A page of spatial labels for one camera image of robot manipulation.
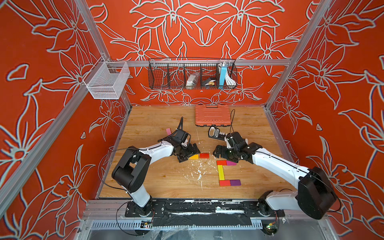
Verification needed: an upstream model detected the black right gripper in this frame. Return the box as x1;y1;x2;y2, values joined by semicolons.
211;144;240;164

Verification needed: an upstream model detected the orange block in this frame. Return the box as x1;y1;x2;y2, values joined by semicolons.
189;154;200;160

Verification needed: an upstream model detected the small red block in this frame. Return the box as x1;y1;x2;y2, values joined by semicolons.
199;153;210;159

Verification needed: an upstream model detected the small magenta block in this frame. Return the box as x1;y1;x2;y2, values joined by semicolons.
226;161;237;166

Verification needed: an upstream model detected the red cube block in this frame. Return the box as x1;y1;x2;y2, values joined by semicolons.
217;160;227;166

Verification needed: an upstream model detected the lime yellow long block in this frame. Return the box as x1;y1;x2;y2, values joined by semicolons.
217;165;225;181

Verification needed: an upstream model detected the dark purple block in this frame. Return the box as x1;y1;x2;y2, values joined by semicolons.
230;180;242;187

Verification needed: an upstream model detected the long red block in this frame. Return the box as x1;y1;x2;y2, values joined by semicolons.
219;180;231;187

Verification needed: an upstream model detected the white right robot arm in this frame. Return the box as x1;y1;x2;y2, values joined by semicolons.
213;143;337;220

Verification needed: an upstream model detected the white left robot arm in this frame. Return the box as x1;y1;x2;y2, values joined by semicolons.
112;141;201;209

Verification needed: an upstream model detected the orange plastic tool case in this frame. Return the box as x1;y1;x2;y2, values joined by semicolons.
195;105;231;127

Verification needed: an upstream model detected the silver packet in basket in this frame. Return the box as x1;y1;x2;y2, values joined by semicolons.
186;73;200;90

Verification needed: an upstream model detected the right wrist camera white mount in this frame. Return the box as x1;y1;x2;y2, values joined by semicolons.
225;132;248;149

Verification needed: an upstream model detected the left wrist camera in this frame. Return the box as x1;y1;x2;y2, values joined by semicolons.
171;129;191;148

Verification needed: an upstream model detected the black wire wall basket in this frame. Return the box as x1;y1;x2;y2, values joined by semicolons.
148;57;238;90

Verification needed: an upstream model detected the white wire basket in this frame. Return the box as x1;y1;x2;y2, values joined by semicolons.
85;62;131;100

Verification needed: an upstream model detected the aluminium frame post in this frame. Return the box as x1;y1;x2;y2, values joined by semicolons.
76;0;111;62

